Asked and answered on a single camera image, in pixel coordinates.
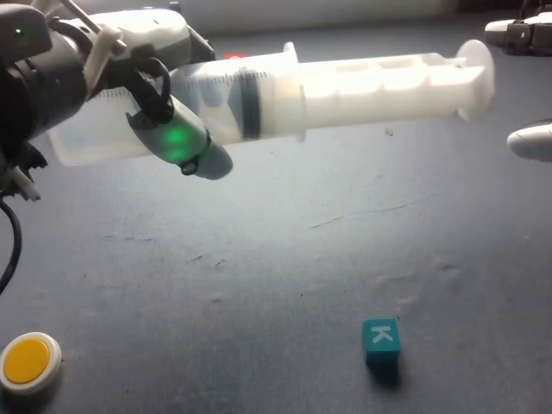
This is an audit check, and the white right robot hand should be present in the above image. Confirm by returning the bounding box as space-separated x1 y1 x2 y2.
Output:
484 0 552 165

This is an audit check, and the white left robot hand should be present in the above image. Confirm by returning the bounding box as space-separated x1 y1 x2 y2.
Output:
84 8 235 181

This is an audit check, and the large translucent plastic syringe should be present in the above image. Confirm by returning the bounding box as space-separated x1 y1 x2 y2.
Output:
47 39 497 167

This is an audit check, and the teal cube with K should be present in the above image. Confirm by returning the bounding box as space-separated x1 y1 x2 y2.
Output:
361 317 403 367

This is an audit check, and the grey table cloth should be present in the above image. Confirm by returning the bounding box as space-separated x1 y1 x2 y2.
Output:
0 21 552 414

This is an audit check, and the yellow button in white base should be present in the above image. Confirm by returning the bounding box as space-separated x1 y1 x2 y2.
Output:
0 331 63 396

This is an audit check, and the black cable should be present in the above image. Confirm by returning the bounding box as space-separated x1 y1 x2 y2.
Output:
0 198 23 295

